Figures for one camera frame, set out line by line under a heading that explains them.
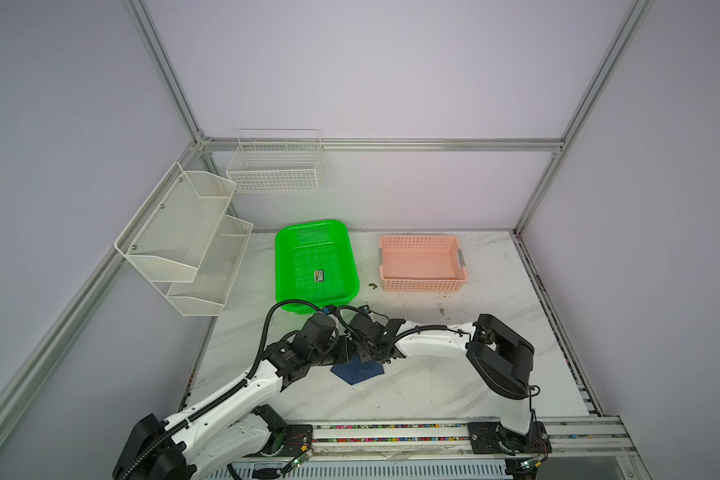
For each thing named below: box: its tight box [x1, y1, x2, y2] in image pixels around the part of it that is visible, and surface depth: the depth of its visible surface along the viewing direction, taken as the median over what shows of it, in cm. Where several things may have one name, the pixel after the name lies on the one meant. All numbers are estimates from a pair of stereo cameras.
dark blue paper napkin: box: [330, 352, 385, 385], surface depth 85 cm
